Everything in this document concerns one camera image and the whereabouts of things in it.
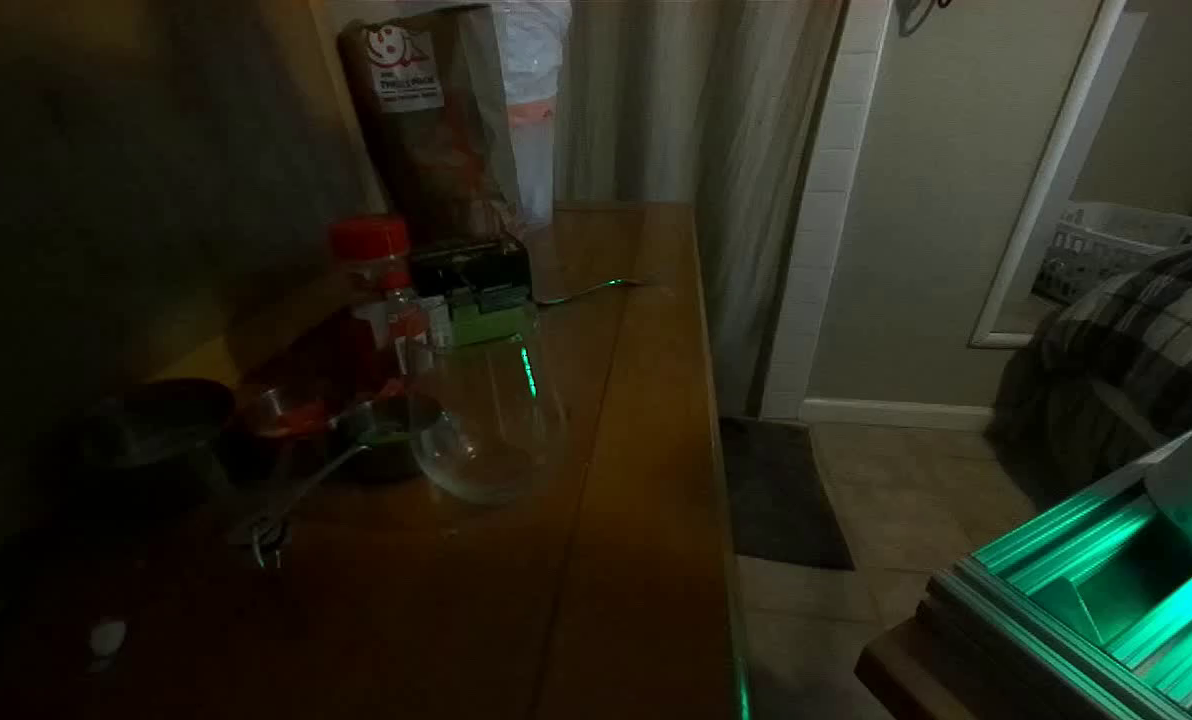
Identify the wooden dresser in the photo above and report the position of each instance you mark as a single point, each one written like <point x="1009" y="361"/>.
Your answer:
<point x="599" y="535"/>

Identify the clear stemless glass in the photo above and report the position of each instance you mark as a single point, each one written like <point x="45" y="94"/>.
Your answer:
<point x="488" y="426"/>

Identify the dark green box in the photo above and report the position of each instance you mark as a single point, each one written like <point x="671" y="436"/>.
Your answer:
<point x="469" y="275"/>

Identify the white trash bin with liner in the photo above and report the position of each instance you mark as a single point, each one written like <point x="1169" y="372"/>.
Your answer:
<point x="538" y="147"/>

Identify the small metal measuring cup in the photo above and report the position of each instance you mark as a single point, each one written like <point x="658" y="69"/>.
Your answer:
<point x="383" y="453"/>

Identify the red capped spice bottle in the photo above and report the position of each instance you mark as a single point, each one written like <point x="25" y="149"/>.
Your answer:
<point x="373" y="286"/>

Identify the brown paper bag with label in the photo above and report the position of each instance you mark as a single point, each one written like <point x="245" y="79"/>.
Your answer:
<point x="443" y="161"/>

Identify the white framed mirror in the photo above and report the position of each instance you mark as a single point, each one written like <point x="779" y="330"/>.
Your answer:
<point x="1009" y="275"/>

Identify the large metal measuring cup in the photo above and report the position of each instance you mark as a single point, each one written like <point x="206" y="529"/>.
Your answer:
<point x="159" y="441"/>

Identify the wooden back panel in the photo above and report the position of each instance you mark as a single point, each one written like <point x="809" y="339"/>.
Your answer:
<point x="159" y="161"/>

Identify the white laundry basket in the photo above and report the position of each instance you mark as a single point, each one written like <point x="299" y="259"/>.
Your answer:
<point x="1101" y="241"/>

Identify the plaid blanket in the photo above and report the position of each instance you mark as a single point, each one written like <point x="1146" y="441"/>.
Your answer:
<point x="1131" y="361"/>

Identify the small white pill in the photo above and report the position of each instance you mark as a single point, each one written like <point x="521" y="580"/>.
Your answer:
<point x="105" y="636"/>

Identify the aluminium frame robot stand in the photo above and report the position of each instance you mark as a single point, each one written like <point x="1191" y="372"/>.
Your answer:
<point x="1061" y="585"/>

